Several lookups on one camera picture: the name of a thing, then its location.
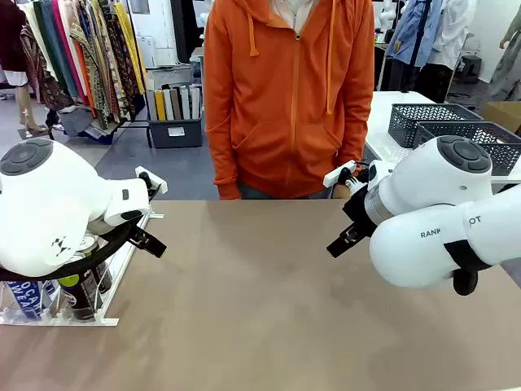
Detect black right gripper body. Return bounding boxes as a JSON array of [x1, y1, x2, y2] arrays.
[[341, 185, 384, 240]]

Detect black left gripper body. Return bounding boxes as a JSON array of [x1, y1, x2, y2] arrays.
[[126, 214, 152, 242]]

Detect black green soda can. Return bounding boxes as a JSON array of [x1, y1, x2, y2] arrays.
[[79, 235, 116, 295]]

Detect grey plastic lattice basket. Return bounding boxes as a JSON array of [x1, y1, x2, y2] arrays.
[[413, 121, 521, 177], [387, 103, 484, 149]]

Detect person's right forearm orange sleeve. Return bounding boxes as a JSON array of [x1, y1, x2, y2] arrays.
[[204, 113, 245, 200]]

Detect person's left forearm orange sleeve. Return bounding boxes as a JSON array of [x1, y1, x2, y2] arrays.
[[337, 93, 375, 172]]

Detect white side table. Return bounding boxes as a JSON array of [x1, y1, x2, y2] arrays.
[[364, 90, 521, 184]]

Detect grey plastic storage bin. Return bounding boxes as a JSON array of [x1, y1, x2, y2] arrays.
[[146, 116, 204, 149]]

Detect patterned folded fabric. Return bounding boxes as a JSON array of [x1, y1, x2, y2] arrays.
[[83, 117, 123, 143]]

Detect grey cloth pile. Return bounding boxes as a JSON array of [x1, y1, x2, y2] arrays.
[[59, 106, 97, 138]]

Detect white fabric roll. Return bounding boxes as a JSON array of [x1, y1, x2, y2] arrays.
[[162, 88, 175, 121], [189, 85, 201, 120]]

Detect brown fabric roll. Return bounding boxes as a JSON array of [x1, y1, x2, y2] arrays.
[[169, 87, 183, 121]]

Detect person in orange hoodie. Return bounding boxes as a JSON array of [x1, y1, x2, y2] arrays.
[[203, 0, 376, 200]]

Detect orange hanging garment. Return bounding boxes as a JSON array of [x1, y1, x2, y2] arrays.
[[72, 44, 99, 119]]

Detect beige mannequin legs with stand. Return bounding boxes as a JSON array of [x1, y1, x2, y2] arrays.
[[15, 83, 49, 140]]

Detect brown patterned dress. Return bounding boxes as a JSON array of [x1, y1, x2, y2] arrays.
[[19, 23, 77, 112]]

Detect dark floral hanging garment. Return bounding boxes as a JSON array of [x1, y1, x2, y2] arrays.
[[87, 0, 138, 121]]

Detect brown cardboard box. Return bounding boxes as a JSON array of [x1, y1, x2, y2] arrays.
[[479, 100, 521, 135]]

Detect grey background desk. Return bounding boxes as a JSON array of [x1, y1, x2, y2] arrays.
[[190, 46, 207, 86]]

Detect white floor appliance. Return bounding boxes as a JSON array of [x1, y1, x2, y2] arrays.
[[136, 34, 158, 69]]

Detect yellow hanging garment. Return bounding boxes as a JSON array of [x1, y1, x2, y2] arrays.
[[112, 2, 147, 95]]

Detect beige patterned hanging garment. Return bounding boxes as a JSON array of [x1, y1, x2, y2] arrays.
[[67, 15, 113, 127]]

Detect mannequin in blue shirt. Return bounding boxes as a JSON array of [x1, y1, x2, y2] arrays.
[[384, 0, 443, 93]]

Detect black plastic stool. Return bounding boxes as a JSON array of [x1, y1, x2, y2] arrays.
[[455, 55, 484, 85]]

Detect black stand pole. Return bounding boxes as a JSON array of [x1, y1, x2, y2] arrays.
[[401, 0, 432, 94]]

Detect white skirt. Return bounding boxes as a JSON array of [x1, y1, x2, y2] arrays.
[[0, 68, 30, 88]]

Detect teal hanging garment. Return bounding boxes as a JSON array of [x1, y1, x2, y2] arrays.
[[40, 0, 81, 101]]

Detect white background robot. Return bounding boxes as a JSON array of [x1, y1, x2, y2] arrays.
[[374, 0, 398, 33]]

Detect black hanging curtain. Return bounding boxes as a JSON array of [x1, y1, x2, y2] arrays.
[[170, 0, 204, 64]]

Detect mannequin in white shirt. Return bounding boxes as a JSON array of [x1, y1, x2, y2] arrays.
[[425, 0, 477, 103]]

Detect pink hanging garment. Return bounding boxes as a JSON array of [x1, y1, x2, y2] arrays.
[[50, 0, 89, 105]]

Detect mannequin in grey dress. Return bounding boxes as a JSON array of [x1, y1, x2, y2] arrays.
[[488, 7, 521, 103]]

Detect dark green hanging garment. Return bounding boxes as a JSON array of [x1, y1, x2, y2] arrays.
[[32, 0, 68, 97]]

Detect maroon hanging garment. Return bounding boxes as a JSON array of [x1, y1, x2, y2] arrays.
[[0, 0, 28, 73]]

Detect cream hanging garment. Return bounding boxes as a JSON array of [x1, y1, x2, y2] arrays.
[[18, 2, 56, 82]]

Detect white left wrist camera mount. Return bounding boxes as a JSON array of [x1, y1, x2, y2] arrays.
[[134, 165, 169, 203]]

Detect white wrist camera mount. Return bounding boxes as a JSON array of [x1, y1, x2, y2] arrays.
[[323, 160, 394, 195], [134, 165, 169, 203]]

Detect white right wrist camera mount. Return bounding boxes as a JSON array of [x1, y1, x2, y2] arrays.
[[323, 160, 394, 195]]

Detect white wire can dispenser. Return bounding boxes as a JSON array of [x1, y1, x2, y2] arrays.
[[0, 201, 166, 327]]

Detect black clothes rack frame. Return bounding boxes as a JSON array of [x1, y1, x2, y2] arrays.
[[44, 0, 154, 148]]

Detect black right arm cable strap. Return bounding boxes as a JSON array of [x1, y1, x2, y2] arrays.
[[443, 239, 492, 297]]

